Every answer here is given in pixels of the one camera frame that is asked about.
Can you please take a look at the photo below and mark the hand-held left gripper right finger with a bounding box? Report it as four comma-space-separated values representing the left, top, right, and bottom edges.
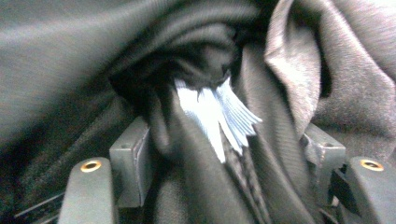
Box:
299, 122, 347, 206

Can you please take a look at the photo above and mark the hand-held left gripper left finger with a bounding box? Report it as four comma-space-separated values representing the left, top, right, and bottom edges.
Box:
108, 116, 153, 208

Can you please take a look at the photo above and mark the dark grey garment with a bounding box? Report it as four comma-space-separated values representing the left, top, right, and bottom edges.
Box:
0, 0, 396, 224

